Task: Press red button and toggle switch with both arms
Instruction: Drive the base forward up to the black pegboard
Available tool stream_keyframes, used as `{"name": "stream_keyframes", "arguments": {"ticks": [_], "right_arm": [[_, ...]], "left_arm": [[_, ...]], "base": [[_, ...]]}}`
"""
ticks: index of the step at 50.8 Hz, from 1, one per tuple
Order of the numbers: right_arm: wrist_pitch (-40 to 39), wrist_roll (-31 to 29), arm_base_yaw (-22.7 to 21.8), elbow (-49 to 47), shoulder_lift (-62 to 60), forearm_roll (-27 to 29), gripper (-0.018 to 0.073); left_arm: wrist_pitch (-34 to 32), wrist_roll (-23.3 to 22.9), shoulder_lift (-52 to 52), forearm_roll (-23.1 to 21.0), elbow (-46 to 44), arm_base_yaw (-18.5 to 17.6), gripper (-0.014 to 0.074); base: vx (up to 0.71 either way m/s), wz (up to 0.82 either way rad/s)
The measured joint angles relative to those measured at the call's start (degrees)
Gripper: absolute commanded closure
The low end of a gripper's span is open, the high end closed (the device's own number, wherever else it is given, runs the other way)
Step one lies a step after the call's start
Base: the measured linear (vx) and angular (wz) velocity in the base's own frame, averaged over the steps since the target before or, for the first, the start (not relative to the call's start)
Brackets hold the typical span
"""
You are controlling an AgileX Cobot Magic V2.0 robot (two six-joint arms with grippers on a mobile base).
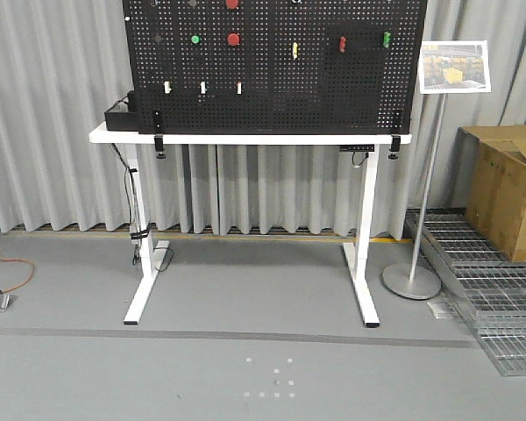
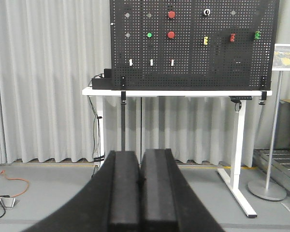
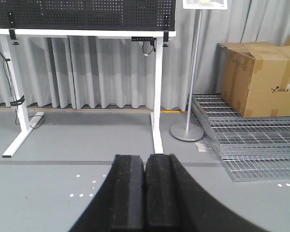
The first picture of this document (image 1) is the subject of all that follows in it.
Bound lower red push button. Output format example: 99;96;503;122
226;32;241;46

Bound red push button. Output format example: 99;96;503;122
225;0;239;10
226;32;241;46

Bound upper red push button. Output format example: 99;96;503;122
225;0;239;10

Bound white height-adjustable desk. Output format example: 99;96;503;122
89;122;412;328

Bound desk height control panel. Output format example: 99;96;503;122
339;145;374;153

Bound left black desk clamp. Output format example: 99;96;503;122
153;110;166;160

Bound black desk clamp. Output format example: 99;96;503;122
388;109;402;160
153;110;166;160

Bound right black desk clamp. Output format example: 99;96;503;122
388;109;402;160

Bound black perforated pegboard panel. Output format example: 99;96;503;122
122;0;427;135

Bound black box on desk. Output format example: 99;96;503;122
104;90;139;132

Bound brown cardboard box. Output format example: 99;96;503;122
458;125;526;262

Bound silver sign stand with picture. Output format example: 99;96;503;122
381;39;494;301

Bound metal grating platform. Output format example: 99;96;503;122
421;208;526;376

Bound grey curtain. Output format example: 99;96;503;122
0;1;526;237

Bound black cables on desk leg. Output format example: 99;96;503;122
110;142;174;267

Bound red toggle switch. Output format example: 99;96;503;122
338;36;347;54

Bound green toggle switch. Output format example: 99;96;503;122
382;32;392;48

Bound orange cable on floor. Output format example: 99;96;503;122
0;245;36;296

